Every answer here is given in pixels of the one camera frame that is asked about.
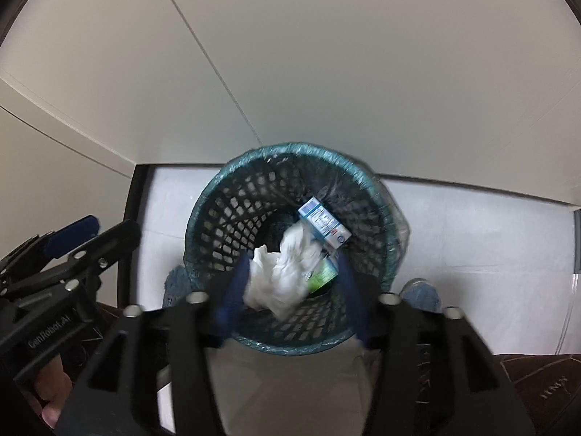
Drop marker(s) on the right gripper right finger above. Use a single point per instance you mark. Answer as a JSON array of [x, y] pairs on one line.
[[436, 375]]

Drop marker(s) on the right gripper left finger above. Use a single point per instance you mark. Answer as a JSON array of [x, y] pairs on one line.
[[117, 393]]

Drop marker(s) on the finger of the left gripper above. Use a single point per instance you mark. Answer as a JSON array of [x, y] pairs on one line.
[[111, 240], [72, 235]]

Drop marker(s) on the green white carton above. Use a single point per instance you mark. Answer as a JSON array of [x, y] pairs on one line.
[[323, 273]]

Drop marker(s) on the blue white milk carton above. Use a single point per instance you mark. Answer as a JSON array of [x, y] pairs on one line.
[[325, 226]]

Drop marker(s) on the white tissue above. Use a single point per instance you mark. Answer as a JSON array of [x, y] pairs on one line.
[[278, 280]]

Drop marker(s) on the dark green mesh trash bin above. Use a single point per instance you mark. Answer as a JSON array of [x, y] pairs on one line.
[[255, 198]]

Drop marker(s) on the person left hand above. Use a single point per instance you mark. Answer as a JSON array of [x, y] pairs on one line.
[[53, 387]]

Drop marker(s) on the brown slipper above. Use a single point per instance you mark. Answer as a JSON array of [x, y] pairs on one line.
[[549, 387]]

